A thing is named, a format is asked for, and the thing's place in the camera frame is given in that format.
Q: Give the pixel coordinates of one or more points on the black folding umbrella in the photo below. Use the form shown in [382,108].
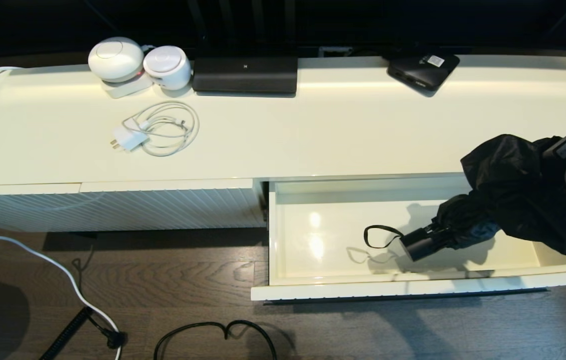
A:
[508,185]

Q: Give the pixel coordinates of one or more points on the white fluted drawer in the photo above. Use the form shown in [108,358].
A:
[313,240]

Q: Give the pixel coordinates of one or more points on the white tv cabinet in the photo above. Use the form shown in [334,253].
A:
[288,135]

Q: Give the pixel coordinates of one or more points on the black set-top box with label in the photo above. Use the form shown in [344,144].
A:
[420,72]

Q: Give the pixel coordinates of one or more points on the black flat rectangular box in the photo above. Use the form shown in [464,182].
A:
[245,76]

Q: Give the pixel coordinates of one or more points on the white fluted cabinet front panel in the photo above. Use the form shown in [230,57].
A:
[172,206]

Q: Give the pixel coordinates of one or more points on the small white round device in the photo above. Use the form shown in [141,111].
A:
[166,66]

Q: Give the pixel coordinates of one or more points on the white charger plug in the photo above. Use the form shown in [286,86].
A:
[129,138]

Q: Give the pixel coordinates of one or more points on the white flat base box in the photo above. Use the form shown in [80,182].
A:
[126,90]

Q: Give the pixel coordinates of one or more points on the large white round device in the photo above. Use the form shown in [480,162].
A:
[115,59]

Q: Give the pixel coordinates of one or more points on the wall outlet plate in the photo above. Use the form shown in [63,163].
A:
[335,51]

